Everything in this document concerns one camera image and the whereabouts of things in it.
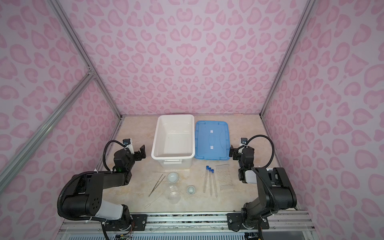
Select blue cap test tube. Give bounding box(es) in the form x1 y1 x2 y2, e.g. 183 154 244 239
208 167 213 196
211 169 218 198
203 166 210 193

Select clear glass beaker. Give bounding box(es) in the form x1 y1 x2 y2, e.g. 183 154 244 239
166 186 181 205

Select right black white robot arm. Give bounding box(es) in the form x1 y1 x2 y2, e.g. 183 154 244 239
227 145 297 232

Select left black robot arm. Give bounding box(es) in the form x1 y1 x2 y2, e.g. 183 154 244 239
57 145 146 231

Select blue plastic bin lid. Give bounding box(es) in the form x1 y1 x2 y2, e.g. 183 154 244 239
195 121 230 161

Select clear plastic bag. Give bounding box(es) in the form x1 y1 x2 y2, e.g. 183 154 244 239
215 164 234 191

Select white plastic storage bin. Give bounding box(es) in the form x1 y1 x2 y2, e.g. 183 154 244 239
151 115 196 170

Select metal tweezers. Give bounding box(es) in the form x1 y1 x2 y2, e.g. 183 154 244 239
149 174 165 197

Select large white ceramic dish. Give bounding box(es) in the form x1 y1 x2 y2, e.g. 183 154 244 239
167 172 179 184

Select clear plastic pipette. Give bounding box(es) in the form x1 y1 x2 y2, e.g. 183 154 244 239
145 193 164 209

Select small white ceramic crucible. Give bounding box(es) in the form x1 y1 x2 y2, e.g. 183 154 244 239
187 186 196 195

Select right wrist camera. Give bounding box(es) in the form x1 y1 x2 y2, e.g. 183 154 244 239
240 138 248 147

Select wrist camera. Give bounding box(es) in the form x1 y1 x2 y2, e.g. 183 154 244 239
240 138 248 147
123 138 135 155

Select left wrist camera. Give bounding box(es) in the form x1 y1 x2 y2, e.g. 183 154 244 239
123 138 135 155

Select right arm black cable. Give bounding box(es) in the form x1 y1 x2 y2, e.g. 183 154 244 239
246 134 275 169

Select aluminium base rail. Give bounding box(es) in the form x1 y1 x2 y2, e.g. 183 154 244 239
56 211 319 240

